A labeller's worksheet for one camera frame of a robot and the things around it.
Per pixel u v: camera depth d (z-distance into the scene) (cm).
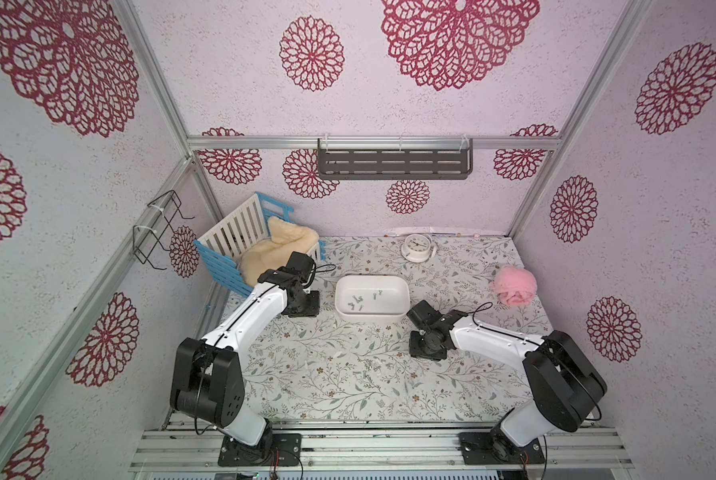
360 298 103
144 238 73
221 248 100
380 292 104
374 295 103
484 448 73
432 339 66
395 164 98
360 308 100
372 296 103
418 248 113
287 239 109
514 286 96
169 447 75
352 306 100
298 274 67
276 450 73
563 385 44
